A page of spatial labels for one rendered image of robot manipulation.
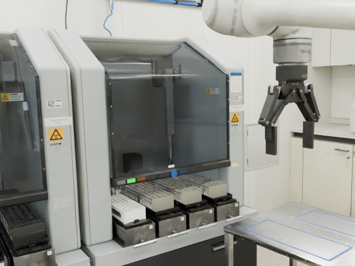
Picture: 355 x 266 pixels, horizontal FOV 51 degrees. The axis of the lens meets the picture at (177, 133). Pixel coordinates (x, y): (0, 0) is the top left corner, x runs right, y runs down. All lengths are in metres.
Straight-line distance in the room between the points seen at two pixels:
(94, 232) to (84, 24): 1.54
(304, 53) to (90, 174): 0.93
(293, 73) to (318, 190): 2.90
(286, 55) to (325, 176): 2.83
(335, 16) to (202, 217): 1.17
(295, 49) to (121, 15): 1.99
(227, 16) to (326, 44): 3.21
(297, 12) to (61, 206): 1.09
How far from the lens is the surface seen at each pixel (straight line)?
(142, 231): 1.56
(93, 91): 1.47
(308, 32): 0.95
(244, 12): 0.80
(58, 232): 1.52
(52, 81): 1.43
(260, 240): 1.38
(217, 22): 0.82
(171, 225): 1.62
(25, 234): 1.48
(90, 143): 1.48
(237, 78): 1.85
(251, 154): 3.51
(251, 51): 3.47
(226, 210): 1.79
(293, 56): 0.93
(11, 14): 2.57
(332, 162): 3.63
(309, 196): 3.86
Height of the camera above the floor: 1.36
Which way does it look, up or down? 7 degrees down
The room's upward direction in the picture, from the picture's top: 1 degrees counter-clockwise
